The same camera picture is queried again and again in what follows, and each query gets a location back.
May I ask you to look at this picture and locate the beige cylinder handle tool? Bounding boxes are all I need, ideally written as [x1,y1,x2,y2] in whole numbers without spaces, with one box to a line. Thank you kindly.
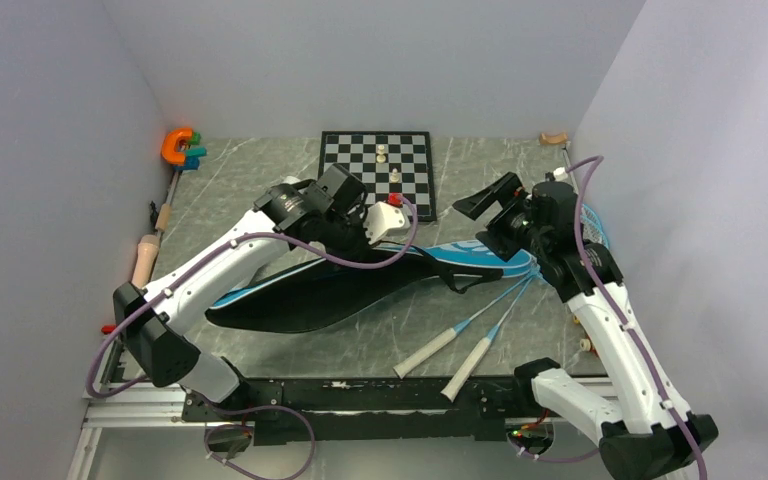
[131,203,171,288]

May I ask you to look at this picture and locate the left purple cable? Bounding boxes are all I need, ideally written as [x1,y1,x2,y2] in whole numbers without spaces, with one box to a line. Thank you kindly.
[85,195,420,480]

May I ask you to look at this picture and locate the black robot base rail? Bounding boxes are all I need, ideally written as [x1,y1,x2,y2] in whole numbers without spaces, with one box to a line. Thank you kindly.
[181,374,614,446]

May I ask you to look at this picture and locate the small wooden arch block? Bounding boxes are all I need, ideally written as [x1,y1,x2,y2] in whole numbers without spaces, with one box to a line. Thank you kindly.
[538,132,569,146]

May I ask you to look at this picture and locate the aluminium frame rail left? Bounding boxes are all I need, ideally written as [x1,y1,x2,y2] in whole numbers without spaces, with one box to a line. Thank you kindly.
[65,334,190,480]

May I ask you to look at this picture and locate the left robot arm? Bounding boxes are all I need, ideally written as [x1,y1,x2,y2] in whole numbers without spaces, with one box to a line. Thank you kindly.
[114,165,369,420]

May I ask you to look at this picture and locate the blue racket bag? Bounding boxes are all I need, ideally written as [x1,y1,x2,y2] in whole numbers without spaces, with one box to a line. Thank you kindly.
[206,240,537,334]

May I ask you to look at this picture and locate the purple cable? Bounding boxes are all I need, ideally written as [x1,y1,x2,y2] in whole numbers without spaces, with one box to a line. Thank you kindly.
[85,195,420,480]
[552,156,710,480]

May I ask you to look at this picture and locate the orange C-shaped toy block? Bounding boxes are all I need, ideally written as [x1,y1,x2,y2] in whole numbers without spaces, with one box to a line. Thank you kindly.
[161,127,194,166]

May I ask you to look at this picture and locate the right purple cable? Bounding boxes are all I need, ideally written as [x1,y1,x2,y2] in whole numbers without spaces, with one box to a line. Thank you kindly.
[552,156,710,480]

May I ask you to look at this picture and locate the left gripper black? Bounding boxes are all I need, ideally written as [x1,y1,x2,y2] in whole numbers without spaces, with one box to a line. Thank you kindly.
[319,205,382,271]

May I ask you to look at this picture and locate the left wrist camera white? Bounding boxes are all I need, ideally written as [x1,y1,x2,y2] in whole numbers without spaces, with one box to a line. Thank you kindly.
[363,202,411,245]

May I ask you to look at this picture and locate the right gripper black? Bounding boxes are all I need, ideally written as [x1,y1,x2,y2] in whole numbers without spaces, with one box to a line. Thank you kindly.
[454,172,551,261]

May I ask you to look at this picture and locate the black white chessboard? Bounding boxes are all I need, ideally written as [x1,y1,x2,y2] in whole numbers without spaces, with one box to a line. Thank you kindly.
[318,131,437,223]

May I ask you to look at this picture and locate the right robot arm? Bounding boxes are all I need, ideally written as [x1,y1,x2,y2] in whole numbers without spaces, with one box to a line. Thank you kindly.
[453,173,719,479]

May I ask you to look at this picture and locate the teal green toy blocks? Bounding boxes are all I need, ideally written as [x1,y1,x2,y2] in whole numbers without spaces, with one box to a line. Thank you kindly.
[180,131,207,171]

